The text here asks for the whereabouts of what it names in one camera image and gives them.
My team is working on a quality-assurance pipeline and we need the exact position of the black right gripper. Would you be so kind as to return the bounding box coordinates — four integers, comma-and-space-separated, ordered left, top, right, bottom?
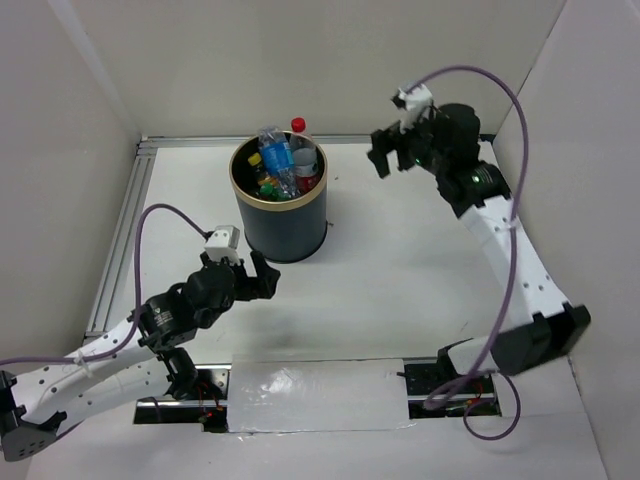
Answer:
365, 105, 448, 178

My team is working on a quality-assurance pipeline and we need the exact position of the clear bottle red label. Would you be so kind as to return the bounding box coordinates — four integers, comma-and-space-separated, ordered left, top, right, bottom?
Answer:
289, 117, 320, 194

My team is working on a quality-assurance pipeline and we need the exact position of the clear bottle blue label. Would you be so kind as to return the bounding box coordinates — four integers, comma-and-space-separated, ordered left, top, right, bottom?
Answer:
258, 126, 299, 198

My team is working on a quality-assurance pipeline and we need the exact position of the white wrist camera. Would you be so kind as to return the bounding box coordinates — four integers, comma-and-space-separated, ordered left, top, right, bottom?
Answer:
391, 83, 434, 134
204, 225, 241, 265

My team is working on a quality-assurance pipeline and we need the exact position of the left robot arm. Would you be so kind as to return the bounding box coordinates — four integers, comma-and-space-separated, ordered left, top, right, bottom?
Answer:
1, 251, 280, 462

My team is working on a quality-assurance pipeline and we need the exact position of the aluminium frame rail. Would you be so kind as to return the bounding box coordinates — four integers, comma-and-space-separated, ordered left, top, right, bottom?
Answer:
87, 136, 501, 363

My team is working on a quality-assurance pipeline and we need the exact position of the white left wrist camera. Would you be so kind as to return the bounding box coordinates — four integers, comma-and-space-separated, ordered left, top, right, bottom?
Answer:
204, 225, 241, 265

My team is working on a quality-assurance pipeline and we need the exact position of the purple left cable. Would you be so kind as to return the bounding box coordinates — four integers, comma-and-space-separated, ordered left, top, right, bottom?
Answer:
0, 203, 211, 436

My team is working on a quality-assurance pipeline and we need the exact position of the small green bottle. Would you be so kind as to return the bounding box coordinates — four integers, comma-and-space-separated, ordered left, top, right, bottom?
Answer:
259, 183, 280, 202

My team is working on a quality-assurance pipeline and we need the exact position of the clear bottle yellow cap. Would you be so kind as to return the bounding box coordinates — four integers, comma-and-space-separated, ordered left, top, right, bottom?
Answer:
247, 153, 272, 186

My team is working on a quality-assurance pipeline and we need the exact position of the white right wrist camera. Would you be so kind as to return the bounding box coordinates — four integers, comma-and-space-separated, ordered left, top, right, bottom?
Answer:
391, 83, 434, 134

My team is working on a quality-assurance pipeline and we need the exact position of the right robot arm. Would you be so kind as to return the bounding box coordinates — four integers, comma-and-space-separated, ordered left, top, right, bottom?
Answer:
367, 100, 591, 409

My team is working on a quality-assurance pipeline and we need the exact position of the black bin gold rim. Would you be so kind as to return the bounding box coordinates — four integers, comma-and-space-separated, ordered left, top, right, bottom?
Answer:
229, 135, 328, 263

